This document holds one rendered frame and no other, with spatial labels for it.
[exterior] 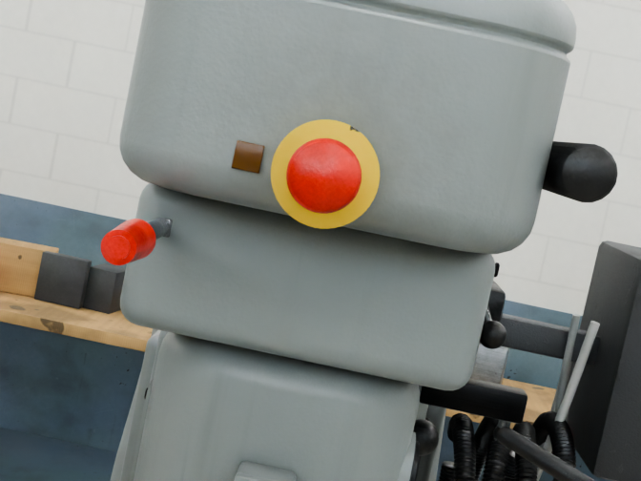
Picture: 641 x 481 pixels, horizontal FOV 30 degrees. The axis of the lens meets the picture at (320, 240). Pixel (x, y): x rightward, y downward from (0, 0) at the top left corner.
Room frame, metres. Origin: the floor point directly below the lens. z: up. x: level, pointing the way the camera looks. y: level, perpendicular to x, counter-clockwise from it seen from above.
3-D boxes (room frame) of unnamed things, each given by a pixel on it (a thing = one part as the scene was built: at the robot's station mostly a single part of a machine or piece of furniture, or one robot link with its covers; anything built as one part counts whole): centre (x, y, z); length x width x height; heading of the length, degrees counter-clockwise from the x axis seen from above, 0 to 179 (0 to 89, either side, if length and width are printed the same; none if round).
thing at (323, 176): (0.64, 0.01, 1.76); 0.04 x 0.03 x 0.04; 89
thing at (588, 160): (0.93, -0.15, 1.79); 0.45 x 0.04 x 0.04; 179
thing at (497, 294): (0.96, -0.14, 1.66); 0.12 x 0.04 x 0.04; 179
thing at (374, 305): (0.94, 0.00, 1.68); 0.34 x 0.24 x 0.10; 179
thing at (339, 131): (0.67, 0.00, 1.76); 0.06 x 0.02 x 0.06; 89
